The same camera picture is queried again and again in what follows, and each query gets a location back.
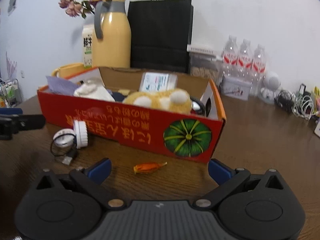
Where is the white and yellow plush toy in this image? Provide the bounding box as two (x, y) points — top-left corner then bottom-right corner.
(123, 88), (193, 114)

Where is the yellow thermos jug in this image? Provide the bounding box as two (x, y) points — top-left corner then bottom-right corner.
(92, 0), (131, 68)

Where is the orange wrapped candy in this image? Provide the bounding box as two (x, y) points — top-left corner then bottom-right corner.
(133, 162), (168, 174)

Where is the left water bottle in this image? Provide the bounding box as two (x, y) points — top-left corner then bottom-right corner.
(222, 35), (239, 76)

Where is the white robot figurine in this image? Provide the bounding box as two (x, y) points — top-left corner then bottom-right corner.
(258, 71), (281, 105)

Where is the colourful snack packet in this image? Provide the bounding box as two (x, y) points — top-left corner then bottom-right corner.
(313, 87), (320, 111)

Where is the small yellow block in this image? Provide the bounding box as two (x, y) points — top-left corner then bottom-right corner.
(118, 89), (131, 96)

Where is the white cloth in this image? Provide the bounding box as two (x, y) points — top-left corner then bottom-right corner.
(73, 78), (115, 102)

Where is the middle water bottle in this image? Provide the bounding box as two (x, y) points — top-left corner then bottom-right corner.
(237, 39), (253, 79)

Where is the white flat box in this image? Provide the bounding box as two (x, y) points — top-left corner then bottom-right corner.
(187, 44), (218, 56)

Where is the navy blue pouch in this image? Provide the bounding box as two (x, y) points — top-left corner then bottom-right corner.
(111, 92), (126, 102)

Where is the water bottle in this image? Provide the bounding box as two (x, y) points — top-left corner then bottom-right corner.
(222, 35), (239, 76)
(237, 39), (253, 79)
(251, 44), (266, 96)

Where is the black charger adapter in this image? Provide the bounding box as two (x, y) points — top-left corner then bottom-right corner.
(298, 83), (311, 97)

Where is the white tissue pack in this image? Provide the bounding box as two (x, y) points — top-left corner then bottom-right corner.
(139, 72), (177, 92)

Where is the small round white tin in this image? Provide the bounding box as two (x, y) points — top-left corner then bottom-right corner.
(53, 128), (75, 148)

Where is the black paper bag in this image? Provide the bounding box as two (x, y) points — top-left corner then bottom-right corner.
(127, 0), (194, 74)

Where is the right water bottle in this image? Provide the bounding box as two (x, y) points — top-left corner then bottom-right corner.
(251, 44), (266, 96)

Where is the white milk carton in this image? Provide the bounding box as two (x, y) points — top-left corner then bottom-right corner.
(82, 24), (94, 68)

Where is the white tangled cable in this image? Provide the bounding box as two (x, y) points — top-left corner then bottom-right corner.
(292, 94), (320, 120)

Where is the small grey tin box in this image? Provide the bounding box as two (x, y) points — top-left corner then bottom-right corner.
(220, 75), (251, 101)

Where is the red cardboard box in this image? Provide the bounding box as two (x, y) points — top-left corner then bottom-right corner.
(37, 73), (227, 163)

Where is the purple tissue box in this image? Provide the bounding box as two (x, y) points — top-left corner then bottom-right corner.
(314, 120), (320, 138)

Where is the purple knitted cloth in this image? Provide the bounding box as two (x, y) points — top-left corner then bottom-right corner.
(46, 76), (80, 96)

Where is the yellow ceramic mug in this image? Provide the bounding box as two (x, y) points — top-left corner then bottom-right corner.
(51, 63), (85, 78)

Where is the white round lid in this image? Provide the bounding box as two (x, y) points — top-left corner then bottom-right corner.
(73, 120), (88, 149)

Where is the clear plastic clip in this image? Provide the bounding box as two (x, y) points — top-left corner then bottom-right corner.
(55, 155), (73, 166)

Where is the clear snack container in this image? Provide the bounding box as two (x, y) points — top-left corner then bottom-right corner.
(189, 53), (222, 83)

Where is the grey braided cable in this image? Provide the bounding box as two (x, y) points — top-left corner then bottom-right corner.
(190, 96), (207, 117)

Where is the black tangled cable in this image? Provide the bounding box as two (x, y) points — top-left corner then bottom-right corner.
(273, 89), (297, 113)

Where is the black hair tie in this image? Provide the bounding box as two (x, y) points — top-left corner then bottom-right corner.
(50, 133), (77, 158)

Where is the wire storage rack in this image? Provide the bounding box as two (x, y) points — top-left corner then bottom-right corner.
(1, 79), (23, 108)

